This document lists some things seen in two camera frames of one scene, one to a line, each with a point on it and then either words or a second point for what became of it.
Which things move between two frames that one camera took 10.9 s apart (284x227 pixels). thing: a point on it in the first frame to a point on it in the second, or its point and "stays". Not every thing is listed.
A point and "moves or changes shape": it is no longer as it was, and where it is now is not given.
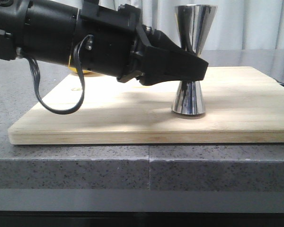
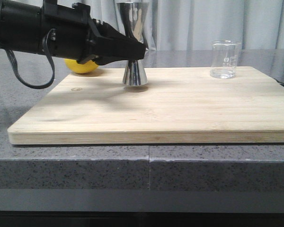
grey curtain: (235, 24) stays
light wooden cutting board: (243, 105) stays
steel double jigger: (195, 21) moves or changes shape
